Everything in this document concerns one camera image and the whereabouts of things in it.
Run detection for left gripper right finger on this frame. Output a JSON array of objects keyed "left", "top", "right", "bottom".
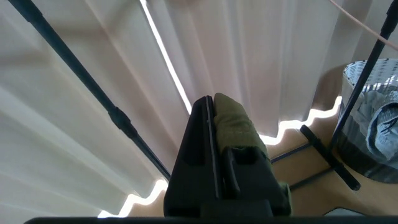
[{"left": 222, "top": 146, "right": 292, "bottom": 217}]

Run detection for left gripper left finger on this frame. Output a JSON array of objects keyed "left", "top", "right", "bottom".
[{"left": 163, "top": 95, "right": 223, "bottom": 218}]

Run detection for green printed sleeveless shirt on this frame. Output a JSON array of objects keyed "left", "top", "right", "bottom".
[{"left": 213, "top": 92, "right": 293, "bottom": 215}]

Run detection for pink clothes hanger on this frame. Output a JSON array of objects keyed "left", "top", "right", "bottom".
[{"left": 329, "top": 0, "right": 398, "bottom": 52}]

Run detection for black clothes rack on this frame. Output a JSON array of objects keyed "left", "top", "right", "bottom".
[{"left": 7, "top": 0, "right": 398, "bottom": 192}]

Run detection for white laundry basket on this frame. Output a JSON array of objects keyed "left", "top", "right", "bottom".
[{"left": 337, "top": 58, "right": 398, "bottom": 184}]

